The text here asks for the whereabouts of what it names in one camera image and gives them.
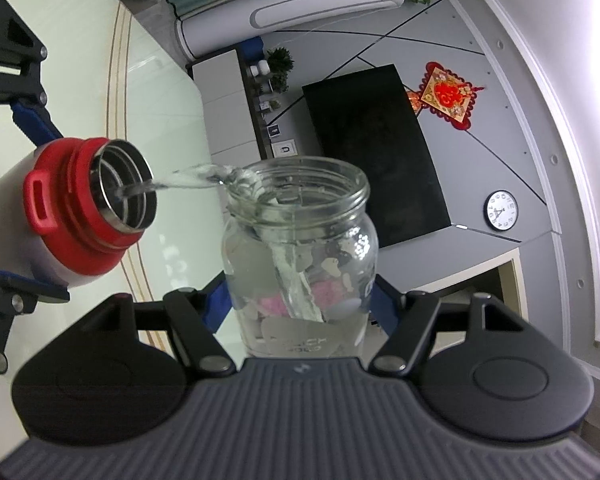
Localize red wall ornament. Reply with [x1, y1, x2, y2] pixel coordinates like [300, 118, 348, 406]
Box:
[405, 61, 487, 131]

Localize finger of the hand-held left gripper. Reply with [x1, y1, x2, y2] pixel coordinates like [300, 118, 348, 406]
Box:
[0, 254, 72, 376]
[0, 0, 64, 146]

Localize clear glass jar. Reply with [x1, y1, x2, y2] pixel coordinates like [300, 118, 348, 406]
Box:
[221, 156, 380, 359]

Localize round wall clock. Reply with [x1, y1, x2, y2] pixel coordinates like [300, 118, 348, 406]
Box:
[484, 190, 519, 232]

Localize white standing air conditioner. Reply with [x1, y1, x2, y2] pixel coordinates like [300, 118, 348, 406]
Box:
[175, 0, 414, 59]

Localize white tv cabinet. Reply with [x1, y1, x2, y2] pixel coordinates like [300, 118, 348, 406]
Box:
[187, 44, 301, 162]

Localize black television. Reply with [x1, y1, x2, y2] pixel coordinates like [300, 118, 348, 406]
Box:
[302, 64, 452, 250]

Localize white bottle with red top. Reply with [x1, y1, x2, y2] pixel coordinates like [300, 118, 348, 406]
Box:
[0, 137, 157, 289]

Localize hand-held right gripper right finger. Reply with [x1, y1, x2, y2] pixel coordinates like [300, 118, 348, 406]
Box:
[367, 280, 481, 377]

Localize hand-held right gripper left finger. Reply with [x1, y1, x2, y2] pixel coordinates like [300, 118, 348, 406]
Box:
[130, 280, 237, 379]

